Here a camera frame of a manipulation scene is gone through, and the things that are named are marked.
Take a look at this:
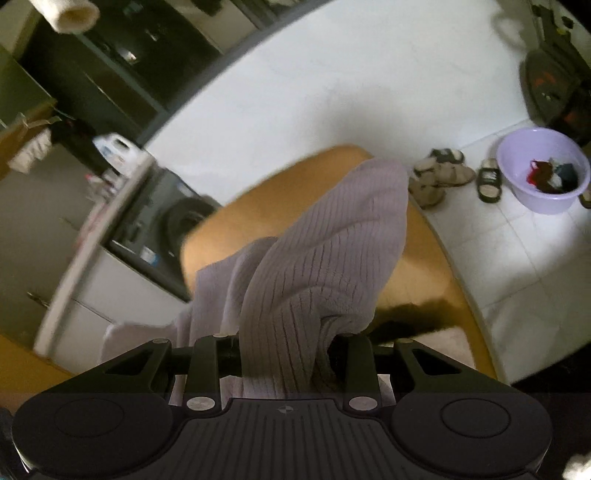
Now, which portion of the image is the beige sandal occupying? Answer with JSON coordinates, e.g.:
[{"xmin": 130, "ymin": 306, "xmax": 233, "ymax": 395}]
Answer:
[
  {"xmin": 413, "ymin": 159, "xmax": 476, "ymax": 188},
  {"xmin": 409, "ymin": 178, "xmax": 447, "ymax": 210}
]

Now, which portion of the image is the white detergent bottle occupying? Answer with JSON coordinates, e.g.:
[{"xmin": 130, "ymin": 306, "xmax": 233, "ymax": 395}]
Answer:
[{"xmin": 92, "ymin": 133, "xmax": 145, "ymax": 163}]

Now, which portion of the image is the purple plastic basin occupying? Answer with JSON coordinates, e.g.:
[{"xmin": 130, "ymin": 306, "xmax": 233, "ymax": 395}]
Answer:
[{"xmin": 496, "ymin": 128, "xmax": 591, "ymax": 216}]

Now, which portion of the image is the dark shelf unit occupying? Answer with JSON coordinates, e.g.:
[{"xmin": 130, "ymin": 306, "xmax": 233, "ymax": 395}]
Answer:
[{"xmin": 18, "ymin": 0, "xmax": 262, "ymax": 141}]

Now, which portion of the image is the white hanging rag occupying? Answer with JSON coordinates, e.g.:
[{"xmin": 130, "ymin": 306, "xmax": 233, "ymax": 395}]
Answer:
[{"xmin": 7, "ymin": 128, "xmax": 52, "ymax": 175}]

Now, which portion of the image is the red and dark laundry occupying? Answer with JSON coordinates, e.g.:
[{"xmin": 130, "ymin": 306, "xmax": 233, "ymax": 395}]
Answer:
[{"xmin": 526, "ymin": 157, "xmax": 581, "ymax": 193}]

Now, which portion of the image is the lilac ribbed knit garment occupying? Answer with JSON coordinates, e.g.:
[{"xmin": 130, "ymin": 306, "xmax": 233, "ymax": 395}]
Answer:
[{"xmin": 99, "ymin": 157, "xmax": 410, "ymax": 400}]

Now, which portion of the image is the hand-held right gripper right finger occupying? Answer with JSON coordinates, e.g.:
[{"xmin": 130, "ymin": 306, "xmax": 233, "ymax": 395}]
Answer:
[{"xmin": 330, "ymin": 335, "xmax": 477, "ymax": 412}]

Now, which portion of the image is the beige roll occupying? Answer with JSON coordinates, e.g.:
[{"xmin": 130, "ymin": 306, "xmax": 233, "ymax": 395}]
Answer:
[{"xmin": 30, "ymin": 0, "xmax": 101, "ymax": 34}]

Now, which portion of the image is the dark equipment with red marks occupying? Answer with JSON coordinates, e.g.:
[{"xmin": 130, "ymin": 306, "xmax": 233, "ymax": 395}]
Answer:
[{"xmin": 523, "ymin": 0, "xmax": 591, "ymax": 141}]

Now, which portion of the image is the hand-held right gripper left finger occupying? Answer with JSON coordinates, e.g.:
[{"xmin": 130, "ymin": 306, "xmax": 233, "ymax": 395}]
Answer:
[{"xmin": 104, "ymin": 335, "xmax": 244, "ymax": 415}]

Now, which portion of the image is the white cabinet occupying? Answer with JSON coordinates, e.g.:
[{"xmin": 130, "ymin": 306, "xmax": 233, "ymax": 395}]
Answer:
[{"xmin": 46, "ymin": 251, "xmax": 188, "ymax": 361}]

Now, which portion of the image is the grey washing machine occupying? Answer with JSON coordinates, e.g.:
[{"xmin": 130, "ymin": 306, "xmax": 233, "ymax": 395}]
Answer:
[{"xmin": 108, "ymin": 168, "xmax": 223, "ymax": 302}]

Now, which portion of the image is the dark sandal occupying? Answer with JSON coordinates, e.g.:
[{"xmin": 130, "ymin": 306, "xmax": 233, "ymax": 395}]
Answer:
[
  {"xmin": 476, "ymin": 158, "xmax": 504, "ymax": 204},
  {"xmin": 429, "ymin": 148, "xmax": 465, "ymax": 165}
]

